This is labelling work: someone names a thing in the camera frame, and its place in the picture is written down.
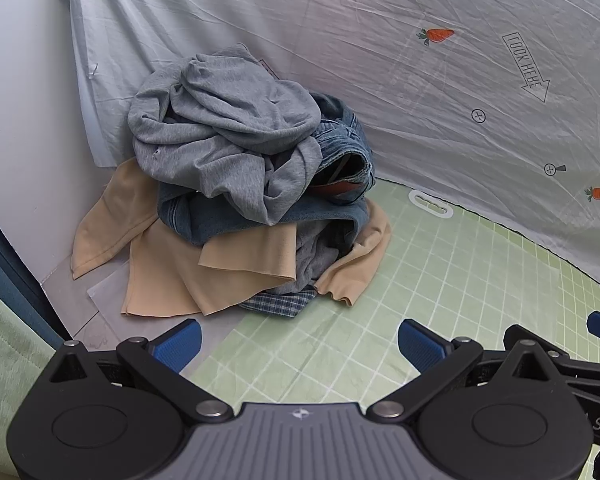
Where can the white carrot print sheet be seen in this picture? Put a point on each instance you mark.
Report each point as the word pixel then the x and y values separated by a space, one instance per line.
pixel 380 60

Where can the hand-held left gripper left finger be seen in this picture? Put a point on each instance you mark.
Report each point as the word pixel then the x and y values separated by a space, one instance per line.
pixel 180 346

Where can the dark blue fabric strip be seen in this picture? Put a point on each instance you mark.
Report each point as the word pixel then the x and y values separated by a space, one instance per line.
pixel 10 280

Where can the grey ribbed garment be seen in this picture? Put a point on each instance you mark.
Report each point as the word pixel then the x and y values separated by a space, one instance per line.
pixel 322 255

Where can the green blanket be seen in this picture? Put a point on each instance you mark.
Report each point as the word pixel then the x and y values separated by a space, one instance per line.
pixel 5 360

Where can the beige garment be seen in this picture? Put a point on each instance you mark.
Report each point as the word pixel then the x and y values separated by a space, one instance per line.
pixel 170 270

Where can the blue denim jeans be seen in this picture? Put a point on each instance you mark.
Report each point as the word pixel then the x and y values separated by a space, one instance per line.
pixel 340 130

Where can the grey sweatpants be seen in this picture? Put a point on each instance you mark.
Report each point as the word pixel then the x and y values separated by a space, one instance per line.
pixel 220 125

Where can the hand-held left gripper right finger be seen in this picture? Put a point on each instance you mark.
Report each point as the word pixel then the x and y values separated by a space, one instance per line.
pixel 420 346

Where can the green grid mat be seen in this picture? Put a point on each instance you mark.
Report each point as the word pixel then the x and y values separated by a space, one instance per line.
pixel 430 280

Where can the blue plaid shirt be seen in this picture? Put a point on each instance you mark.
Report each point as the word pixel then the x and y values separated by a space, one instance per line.
pixel 280 304

